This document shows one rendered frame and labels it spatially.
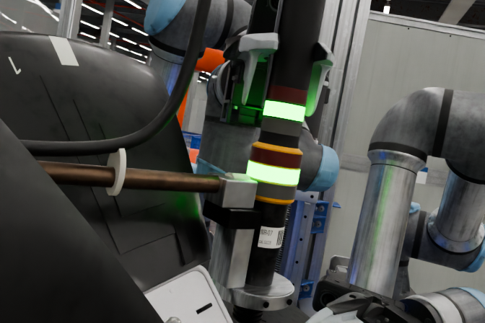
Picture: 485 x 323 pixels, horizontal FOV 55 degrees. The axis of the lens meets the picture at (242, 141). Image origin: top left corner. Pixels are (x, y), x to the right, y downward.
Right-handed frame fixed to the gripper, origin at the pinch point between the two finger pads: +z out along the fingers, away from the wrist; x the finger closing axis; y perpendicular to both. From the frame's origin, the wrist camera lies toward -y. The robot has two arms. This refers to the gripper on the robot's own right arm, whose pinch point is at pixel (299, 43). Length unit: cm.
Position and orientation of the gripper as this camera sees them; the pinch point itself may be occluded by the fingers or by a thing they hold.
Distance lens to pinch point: 37.5
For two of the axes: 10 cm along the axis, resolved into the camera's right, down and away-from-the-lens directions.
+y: -1.7, 9.8, 0.4
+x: -9.7, -1.6, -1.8
